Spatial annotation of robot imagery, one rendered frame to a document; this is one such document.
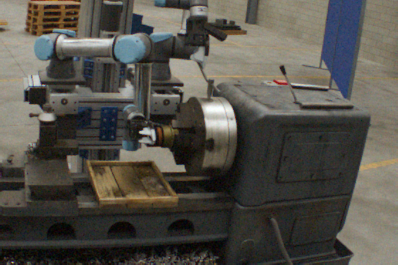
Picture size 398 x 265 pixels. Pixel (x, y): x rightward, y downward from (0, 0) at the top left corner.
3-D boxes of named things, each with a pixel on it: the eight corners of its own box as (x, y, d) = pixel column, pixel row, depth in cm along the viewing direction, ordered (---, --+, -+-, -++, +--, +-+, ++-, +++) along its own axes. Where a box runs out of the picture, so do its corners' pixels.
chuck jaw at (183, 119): (195, 131, 202) (192, 104, 206) (200, 126, 198) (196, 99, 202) (169, 131, 198) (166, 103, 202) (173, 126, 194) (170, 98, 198)
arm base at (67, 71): (45, 72, 238) (46, 52, 236) (73, 72, 244) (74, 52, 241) (47, 79, 225) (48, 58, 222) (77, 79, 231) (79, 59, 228)
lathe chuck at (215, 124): (194, 153, 220) (205, 85, 209) (219, 190, 193) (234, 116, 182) (174, 153, 217) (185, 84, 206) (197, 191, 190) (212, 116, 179)
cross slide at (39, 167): (62, 150, 206) (62, 141, 204) (73, 197, 168) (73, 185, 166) (25, 150, 200) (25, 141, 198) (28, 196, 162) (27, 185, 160)
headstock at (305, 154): (306, 156, 253) (320, 84, 242) (358, 195, 211) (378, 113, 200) (199, 160, 232) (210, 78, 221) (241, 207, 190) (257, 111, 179)
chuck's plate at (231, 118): (201, 153, 222) (213, 85, 210) (227, 190, 195) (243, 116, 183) (194, 153, 220) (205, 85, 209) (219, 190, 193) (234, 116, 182)
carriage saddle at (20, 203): (66, 163, 208) (66, 150, 207) (79, 216, 167) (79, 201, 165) (1, 163, 198) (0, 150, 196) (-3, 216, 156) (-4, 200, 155)
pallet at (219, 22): (224, 29, 1493) (226, 17, 1481) (246, 34, 1445) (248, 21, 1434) (199, 30, 1402) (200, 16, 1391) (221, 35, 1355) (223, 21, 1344)
